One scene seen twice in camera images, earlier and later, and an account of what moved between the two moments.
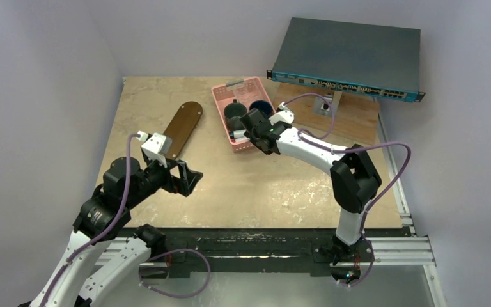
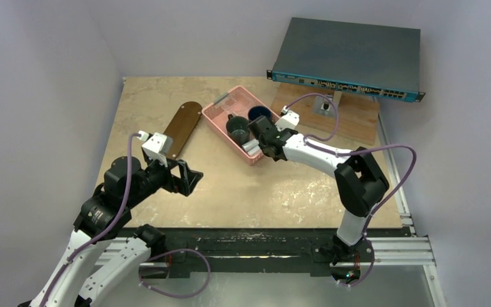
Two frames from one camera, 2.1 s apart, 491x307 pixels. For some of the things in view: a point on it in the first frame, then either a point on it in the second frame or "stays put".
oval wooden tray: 181,126 stays put
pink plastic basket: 245,91 → 237,102
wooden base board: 357,123 stays put
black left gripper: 183,186 stays put
